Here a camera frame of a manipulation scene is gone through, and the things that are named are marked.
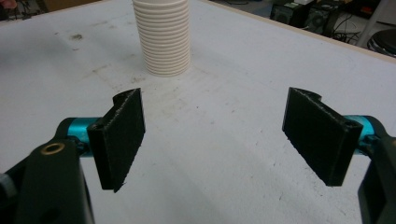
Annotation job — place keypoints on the black round stool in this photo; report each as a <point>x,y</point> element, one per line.
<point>386,42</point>

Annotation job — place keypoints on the black computer tower green front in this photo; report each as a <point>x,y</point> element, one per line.
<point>288,15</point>

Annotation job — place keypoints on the white metal stand leg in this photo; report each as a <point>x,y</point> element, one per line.
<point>372,23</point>

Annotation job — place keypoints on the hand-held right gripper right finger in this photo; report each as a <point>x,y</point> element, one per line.
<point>322,140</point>

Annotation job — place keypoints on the stack of white cups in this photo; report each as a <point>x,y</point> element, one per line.
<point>165,37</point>

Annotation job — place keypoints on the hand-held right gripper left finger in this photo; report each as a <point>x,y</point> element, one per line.
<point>117,140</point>

